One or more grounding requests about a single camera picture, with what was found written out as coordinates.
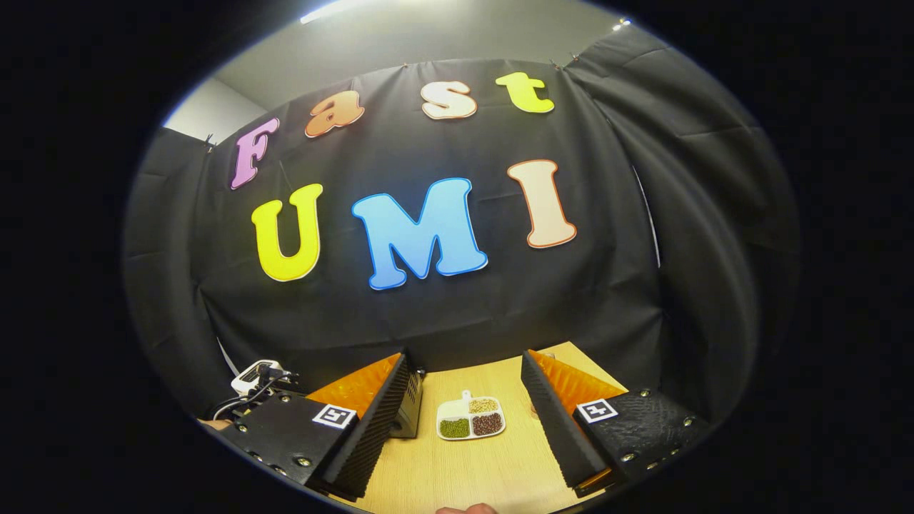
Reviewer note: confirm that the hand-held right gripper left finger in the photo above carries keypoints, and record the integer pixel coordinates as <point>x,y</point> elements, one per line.
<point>371,428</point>

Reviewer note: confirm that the black backdrop cloth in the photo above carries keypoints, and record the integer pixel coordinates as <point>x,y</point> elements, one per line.
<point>464,321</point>

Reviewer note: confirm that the black electric oven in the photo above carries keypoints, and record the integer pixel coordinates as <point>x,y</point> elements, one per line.
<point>408,407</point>

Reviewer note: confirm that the yellow soybeans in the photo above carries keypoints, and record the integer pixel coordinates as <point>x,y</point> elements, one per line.
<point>483,405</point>

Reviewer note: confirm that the green mung beans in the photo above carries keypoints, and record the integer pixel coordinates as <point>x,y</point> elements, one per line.
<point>454,427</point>

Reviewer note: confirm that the white divided dish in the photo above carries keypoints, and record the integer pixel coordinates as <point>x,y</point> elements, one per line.
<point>451,408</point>

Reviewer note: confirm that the dark red beans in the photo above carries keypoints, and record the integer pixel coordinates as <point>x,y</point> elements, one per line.
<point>487,423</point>

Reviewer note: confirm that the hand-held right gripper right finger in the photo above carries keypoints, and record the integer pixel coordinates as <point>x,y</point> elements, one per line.
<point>553,428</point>

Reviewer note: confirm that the small white appliance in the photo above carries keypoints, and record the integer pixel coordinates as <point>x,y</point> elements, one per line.
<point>250,378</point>

